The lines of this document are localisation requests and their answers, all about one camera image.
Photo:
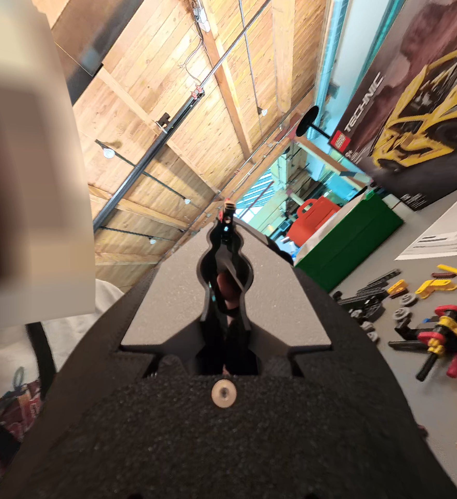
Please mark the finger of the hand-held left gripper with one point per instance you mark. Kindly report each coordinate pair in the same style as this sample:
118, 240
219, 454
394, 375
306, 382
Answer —
253, 235

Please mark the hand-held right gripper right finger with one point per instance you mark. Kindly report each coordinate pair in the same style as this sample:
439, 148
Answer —
287, 312

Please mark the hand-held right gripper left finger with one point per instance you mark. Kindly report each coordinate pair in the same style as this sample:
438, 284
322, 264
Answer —
166, 312

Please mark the black lego fork piece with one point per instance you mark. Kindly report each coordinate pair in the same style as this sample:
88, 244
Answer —
224, 253

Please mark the long grey lego beam assembly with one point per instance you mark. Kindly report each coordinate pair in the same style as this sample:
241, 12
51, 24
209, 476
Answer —
446, 331

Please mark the yellow lego brick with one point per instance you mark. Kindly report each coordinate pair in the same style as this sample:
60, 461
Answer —
397, 287

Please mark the dark brown lego piece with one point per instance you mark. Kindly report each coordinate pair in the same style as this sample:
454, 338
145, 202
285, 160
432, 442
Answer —
399, 294

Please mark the yellow lego angle connector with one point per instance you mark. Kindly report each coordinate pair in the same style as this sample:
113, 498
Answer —
433, 288

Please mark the short brown lego axle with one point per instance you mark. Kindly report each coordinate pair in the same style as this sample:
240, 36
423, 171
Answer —
443, 275

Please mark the lego instruction booklet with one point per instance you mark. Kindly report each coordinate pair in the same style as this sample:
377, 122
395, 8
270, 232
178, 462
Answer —
446, 234

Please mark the person's left hand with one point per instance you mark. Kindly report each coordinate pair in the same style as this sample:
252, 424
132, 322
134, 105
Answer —
226, 290

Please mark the red plastic case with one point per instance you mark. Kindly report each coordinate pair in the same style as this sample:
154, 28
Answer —
314, 222

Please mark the green storage bin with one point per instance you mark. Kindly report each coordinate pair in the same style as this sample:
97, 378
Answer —
349, 241

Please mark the pile of grey black beams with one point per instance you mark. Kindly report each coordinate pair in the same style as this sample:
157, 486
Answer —
364, 300

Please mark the black round pole lamp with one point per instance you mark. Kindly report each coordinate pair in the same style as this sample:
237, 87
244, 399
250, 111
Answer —
306, 121

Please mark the person's white printed shirt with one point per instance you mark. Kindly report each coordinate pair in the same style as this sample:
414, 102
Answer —
2, 351

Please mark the black yellow box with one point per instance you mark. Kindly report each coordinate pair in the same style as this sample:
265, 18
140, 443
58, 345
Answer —
407, 117

